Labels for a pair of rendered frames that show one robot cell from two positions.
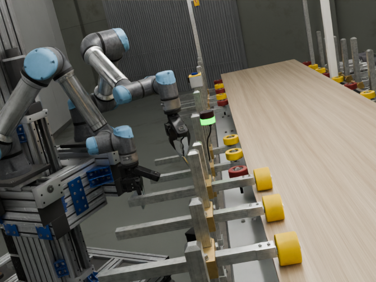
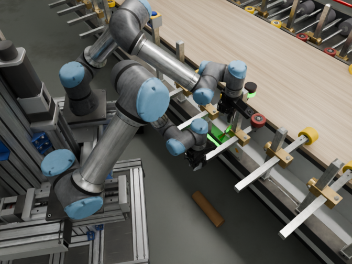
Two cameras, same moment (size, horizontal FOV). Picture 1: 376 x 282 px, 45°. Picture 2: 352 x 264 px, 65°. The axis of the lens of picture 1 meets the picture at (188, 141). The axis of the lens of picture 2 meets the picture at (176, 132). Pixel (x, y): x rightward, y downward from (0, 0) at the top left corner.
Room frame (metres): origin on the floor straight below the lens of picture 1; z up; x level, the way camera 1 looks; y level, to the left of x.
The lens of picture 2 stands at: (1.31, 0.80, 2.06)
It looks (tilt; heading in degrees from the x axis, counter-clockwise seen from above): 51 degrees down; 321
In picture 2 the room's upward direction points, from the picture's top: 3 degrees counter-clockwise
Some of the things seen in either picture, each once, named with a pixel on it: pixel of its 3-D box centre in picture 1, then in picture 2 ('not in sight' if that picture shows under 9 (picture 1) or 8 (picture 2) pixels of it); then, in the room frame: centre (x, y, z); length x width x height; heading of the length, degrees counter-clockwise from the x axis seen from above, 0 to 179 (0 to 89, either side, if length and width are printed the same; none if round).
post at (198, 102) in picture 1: (205, 135); (180, 74); (2.35, -0.10, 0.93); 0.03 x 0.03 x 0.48; 85
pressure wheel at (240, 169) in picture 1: (239, 180); (256, 124); (1.80, -0.18, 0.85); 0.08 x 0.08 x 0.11
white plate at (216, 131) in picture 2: not in sight; (226, 141); (1.88, -0.03, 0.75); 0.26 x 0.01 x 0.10; 175
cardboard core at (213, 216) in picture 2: not in sight; (207, 208); (1.85, 0.10, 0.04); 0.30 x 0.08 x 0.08; 175
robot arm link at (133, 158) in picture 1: (128, 158); (198, 142); (1.83, 0.25, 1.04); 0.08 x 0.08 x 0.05
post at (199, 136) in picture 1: (206, 168); (236, 123); (1.85, -0.05, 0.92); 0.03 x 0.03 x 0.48; 85
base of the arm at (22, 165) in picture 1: (12, 163); not in sight; (2.00, 0.79, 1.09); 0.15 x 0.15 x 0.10
